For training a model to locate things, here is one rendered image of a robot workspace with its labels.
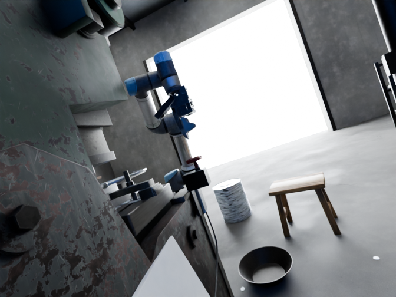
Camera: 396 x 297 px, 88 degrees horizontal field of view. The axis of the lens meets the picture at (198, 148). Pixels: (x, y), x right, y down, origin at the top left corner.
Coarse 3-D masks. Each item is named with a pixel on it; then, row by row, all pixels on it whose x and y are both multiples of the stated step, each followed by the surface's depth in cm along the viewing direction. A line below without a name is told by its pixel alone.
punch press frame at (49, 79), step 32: (0, 0) 41; (32, 0) 49; (0, 32) 39; (32, 32) 46; (96, 32) 69; (0, 64) 37; (32, 64) 43; (64, 64) 52; (96, 64) 66; (0, 96) 35; (32, 96) 41; (64, 96) 49; (96, 96) 60; (0, 128) 34; (32, 128) 39; (64, 128) 46
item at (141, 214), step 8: (168, 184) 79; (168, 192) 77; (144, 200) 61; (152, 200) 64; (160, 200) 69; (168, 200) 74; (120, 208) 63; (128, 208) 59; (136, 208) 55; (144, 208) 59; (152, 208) 63; (160, 208) 67; (128, 216) 52; (136, 216) 54; (144, 216) 58; (152, 216) 61; (128, 224) 51; (136, 224) 53; (144, 224) 56; (136, 232) 52
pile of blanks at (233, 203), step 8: (240, 184) 194; (216, 192) 193; (224, 192) 187; (232, 192) 186; (240, 192) 190; (224, 200) 191; (232, 200) 186; (240, 200) 188; (248, 200) 199; (224, 208) 194; (232, 208) 189; (240, 208) 187; (248, 208) 192; (224, 216) 195; (232, 216) 188; (240, 216) 187; (248, 216) 190
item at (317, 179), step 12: (276, 180) 157; (288, 180) 148; (300, 180) 139; (312, 180) 131; (324, 180) 127; (276, 192) 136; (288, 192) 132; (324, 192) 139; (288, 204) 156; (324, 204) 125; (288, 216) 156; (336, 216) 140; (288, 228) 140; (336, 228) 123
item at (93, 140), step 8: (80, 128) 67; (88, 128) 70; (96, 128) 74; (88, 136) 69; (96, 136) 72; (88, 144) 68; (96, 144) 71; (104, 144) 75; (88, 152) 66; (96, 152) 70; (104, 152) 74
